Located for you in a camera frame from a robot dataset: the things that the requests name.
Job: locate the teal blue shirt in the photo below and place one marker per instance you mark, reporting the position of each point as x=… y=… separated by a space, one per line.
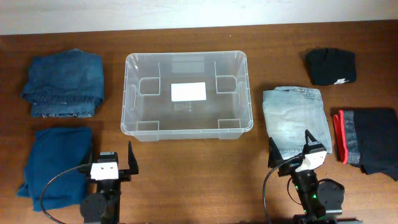
x=54 y=151

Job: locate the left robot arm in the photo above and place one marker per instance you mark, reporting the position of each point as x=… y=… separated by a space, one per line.
x=103 y=206

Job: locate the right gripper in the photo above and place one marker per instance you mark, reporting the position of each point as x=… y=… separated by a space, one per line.
x=274 y=157

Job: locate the clear plastic storage bin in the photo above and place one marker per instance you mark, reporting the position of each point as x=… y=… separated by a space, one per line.
x=149 y=114

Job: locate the black garment with red trim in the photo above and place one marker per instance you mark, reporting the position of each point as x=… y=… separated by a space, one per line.
x=367 y=138

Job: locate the folded black Nike garment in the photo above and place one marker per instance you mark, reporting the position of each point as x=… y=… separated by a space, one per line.
x=331 y=66

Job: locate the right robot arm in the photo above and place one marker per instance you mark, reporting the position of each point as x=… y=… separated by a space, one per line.
x=321 y=200

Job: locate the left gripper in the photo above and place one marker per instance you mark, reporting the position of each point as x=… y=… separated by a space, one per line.
x=123 y=174

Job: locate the folded light blue jeans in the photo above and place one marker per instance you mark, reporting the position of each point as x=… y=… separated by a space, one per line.
x=291 y=110

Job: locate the dark blue jeans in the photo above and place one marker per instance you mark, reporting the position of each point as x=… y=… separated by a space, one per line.
x=66 y=84

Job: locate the white label inside bin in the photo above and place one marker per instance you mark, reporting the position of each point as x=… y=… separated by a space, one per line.
x=188 y=91

